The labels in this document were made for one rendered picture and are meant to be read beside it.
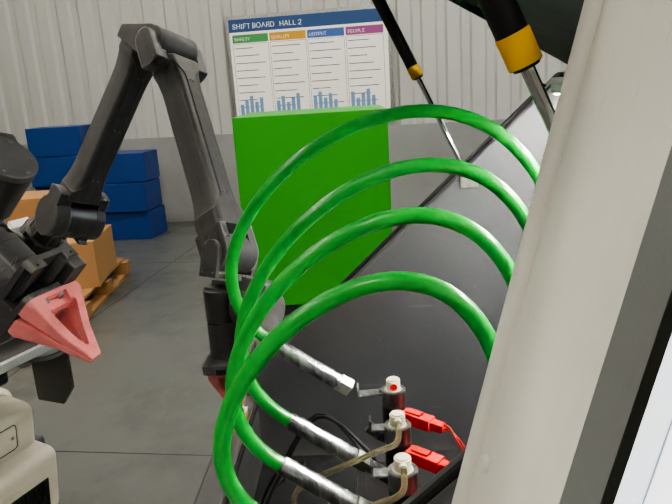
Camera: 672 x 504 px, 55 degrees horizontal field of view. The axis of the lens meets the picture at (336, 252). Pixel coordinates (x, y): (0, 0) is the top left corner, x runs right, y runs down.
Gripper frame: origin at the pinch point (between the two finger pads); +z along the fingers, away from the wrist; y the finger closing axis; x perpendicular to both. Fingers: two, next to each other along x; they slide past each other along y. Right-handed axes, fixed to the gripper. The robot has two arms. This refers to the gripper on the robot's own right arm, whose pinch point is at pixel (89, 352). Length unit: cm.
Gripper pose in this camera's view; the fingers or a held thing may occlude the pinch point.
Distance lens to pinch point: 67.2
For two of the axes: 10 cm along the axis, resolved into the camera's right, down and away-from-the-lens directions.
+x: 2.8, -2.6, 9.2
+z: 7.1, 7.0, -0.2
